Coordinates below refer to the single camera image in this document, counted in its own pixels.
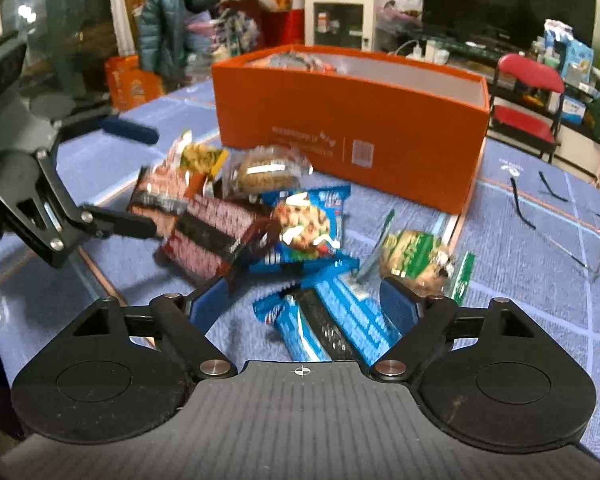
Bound orange paper bag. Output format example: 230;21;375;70
105;55;166;111

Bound yellow noodle snack packet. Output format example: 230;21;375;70
177;140;231;196

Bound small blue snack packet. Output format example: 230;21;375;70
252;292;331;361

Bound orange cardboard box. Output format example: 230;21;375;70
211;44;491;215

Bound black television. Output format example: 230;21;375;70
422;0;598;51

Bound brown pink snack packet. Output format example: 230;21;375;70
127;132;196;221

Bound green noodle snack packet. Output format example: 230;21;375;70
357;209;476;306

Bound blue white package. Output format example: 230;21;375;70
545;20;593;86

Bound red folding chair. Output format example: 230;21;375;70
487;52;566;161

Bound dark red snack packet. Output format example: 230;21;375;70
160;195;281;291

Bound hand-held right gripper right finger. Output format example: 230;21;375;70
370;276;583;382

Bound blue cookie packet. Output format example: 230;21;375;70
250;185;352;273

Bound round brown bread packet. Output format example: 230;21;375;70
225;144;315;196

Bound dark green puffer jacket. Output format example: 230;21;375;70
140;0;223;91

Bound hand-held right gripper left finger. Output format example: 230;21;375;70
22;275;241;380

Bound eyeglasses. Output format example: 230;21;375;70
510;170;600;283

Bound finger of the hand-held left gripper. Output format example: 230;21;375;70
52;102;160;145
0;147;158;268

